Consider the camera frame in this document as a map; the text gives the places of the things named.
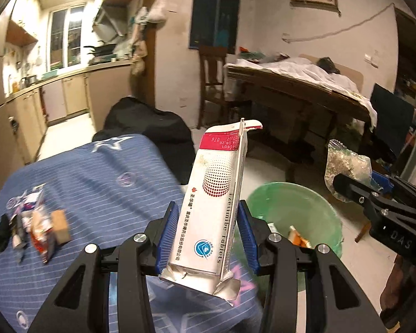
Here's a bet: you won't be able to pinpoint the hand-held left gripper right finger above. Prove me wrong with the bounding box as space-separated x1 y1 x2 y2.
239 199 382 333

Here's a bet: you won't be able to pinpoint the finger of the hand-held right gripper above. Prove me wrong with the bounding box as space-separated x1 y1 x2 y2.
332 173 398 216
371 171 403 195

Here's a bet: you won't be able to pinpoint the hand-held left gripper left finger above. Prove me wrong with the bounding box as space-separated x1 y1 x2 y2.
28 201 180 333

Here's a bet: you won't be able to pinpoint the clear plastic bag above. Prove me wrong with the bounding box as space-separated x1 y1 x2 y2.
324 139 373 202

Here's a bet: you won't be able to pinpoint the white medicine box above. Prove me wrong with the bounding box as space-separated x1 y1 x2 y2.
158 118 264 307

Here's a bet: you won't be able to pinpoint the orange snack packet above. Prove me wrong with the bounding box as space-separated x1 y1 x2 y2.
288 225 313 248

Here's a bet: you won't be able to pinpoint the green lined trash bin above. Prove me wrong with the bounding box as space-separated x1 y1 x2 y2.
246 181 344 294

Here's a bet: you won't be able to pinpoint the tan block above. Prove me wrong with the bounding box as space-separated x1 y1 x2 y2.
50 209 72 243

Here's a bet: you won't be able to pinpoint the red snack packet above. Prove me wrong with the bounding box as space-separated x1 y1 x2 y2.
29 208 57 263

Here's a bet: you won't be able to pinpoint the white blue wrapper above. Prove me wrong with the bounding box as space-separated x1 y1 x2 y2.
7 185 45 216

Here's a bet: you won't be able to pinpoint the person's right forearm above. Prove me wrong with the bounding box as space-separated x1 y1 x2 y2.
379 253 416 323

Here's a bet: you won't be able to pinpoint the dark blue draped cloth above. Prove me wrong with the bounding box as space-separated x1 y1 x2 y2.
369 83 416 163

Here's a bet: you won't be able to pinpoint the blue star tablecloth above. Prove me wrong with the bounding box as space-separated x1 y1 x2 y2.
0 135 264 333

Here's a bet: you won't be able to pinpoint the black cloth cover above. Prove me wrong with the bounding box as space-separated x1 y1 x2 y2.
92 97 196 186

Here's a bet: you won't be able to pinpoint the wooden dining table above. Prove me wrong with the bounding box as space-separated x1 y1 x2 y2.
225 63 371 181

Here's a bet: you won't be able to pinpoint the red and green clutter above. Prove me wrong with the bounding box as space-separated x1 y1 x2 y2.
239 46 281 61

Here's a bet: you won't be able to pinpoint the kitchen counter cabinets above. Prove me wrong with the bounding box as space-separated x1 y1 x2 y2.
0 59 134 167

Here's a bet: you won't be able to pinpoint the beige hanging bag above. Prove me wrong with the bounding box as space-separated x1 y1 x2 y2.
131 40 149 75

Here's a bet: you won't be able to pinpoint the black wok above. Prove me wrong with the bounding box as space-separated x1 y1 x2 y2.
84 41 116 56

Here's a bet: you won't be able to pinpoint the steel range hood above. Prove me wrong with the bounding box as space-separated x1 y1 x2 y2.
92 5 132 39

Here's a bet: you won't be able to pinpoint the kitchen window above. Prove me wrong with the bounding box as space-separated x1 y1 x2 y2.
49 3 87 72

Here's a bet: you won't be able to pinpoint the dark window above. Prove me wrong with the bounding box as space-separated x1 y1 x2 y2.
188 0 241 51

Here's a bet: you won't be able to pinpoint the white wall cord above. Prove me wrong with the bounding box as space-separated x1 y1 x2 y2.
282 3 396 44

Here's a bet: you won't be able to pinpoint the kitchen wall cabinets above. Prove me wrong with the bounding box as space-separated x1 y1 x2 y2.
5 0 39 47

